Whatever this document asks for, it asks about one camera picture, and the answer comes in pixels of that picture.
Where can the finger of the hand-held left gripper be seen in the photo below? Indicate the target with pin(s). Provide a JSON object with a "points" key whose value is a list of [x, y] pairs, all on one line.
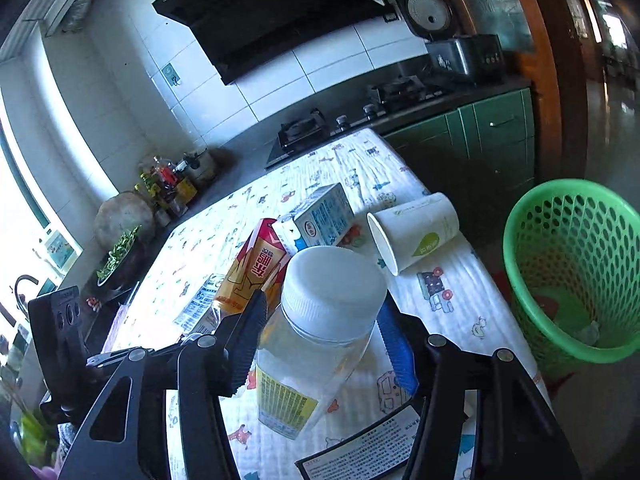
{"points": [[107, 359]]}

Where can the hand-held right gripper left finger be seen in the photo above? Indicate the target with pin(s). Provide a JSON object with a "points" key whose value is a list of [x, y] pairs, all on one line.
{"points": [[245, 345]]}

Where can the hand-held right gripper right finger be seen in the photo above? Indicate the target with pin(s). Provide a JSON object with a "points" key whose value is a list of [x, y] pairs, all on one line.
{"points": [[397, 355]]}

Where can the clear plastic bottle white cap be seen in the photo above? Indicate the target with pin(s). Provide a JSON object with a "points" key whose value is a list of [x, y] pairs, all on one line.
{"points": [[325, 320]]}

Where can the blue white milk carton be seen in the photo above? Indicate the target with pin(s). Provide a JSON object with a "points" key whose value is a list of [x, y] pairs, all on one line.
{"points": [[325, 215]]}

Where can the green plastic basket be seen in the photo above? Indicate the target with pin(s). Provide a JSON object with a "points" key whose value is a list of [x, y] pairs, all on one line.
{"points": [[565, 240]]}

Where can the flattened white blue carton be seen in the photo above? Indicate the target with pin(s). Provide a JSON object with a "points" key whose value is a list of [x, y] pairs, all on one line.
{"points": [[200, 302]]}

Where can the cartoon printed tablecloth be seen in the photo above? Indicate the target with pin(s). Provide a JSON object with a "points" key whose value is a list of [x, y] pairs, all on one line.
{"points": [[450, 310]]}

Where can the dark curved faucet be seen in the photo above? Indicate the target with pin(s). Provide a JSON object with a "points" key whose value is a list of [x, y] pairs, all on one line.
{"points": [[22, 285]]}

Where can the orange red drink carton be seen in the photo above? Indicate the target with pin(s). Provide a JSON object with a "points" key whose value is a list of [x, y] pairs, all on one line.
{"points": [[255, 265]]}

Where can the small picture box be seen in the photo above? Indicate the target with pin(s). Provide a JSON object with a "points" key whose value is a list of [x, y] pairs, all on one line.
{"points": [[61, 250]]}

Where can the black bordered label packet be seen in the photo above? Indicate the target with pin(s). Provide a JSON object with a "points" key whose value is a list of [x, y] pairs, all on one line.
{"points": [[360, 445]]}

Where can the bowl of green vegetables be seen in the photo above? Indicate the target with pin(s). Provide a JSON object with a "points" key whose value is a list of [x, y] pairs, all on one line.
{"points": [[117, 255]]}

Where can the small white blue carton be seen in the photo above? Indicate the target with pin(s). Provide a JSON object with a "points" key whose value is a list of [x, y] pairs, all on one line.
{"points": [[289, 232]]}

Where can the white paper cup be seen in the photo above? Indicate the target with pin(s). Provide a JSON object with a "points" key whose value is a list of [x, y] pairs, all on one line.
{"points": [[420, 232]]}

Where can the red floor mat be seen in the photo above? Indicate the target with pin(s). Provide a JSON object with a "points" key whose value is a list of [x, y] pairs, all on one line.
{"points": [[502, 282]]}

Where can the round wooden chopping block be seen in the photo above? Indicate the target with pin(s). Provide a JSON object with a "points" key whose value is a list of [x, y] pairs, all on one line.
{"points": [[122, 215]]}

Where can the cluster of condiment bottles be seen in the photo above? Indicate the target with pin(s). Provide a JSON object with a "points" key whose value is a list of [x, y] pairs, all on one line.
{"points": [[167, 185]]}

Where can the grey lidded pot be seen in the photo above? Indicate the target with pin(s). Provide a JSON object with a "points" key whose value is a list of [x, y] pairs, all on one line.
{"points": [[202, 167]]}

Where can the crumpled clear wrapper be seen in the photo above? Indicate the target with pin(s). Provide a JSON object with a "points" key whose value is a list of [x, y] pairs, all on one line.
{"points": [[589, 332]]}

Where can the green kitchen cabinet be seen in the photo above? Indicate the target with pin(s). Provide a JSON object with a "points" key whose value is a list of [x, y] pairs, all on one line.
{"points": [[480, 150]]}

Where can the black gas stove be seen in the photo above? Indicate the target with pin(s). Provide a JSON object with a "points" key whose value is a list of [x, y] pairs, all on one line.
{"points": [[360, 110]]}

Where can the black rice cooker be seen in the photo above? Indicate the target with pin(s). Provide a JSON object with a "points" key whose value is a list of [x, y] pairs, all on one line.
{"points": [[450, 45]]}

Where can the black range hood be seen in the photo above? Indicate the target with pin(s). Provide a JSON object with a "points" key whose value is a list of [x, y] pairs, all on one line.
{"points": [[280, 15]]}

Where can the plastic bag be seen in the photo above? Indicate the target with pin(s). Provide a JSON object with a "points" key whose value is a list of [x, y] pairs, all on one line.
{"points": [[80, 10]]}

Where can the wall socket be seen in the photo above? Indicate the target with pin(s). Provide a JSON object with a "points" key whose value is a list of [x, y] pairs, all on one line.
{"points": [[171, 74]]}

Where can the brown wooden door frame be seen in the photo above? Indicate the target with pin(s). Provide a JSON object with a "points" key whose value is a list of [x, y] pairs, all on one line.
{"points": [[540, 50]]}

